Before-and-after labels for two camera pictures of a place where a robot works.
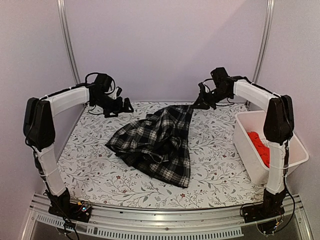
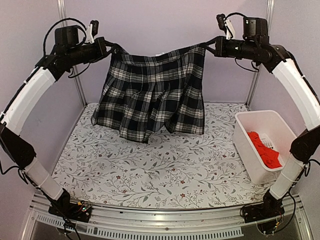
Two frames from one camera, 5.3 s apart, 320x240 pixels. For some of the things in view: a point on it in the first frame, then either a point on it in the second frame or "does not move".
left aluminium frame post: x=61 y=5 does not move
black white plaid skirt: x=158 y=145 -> x=140 y=94
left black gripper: x=120 y=108 -> x=101 y=51
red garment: x=264 y=150 does not move
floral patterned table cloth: x=219 y=173 does not move
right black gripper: x=203 y=104 -> x=221 y=50
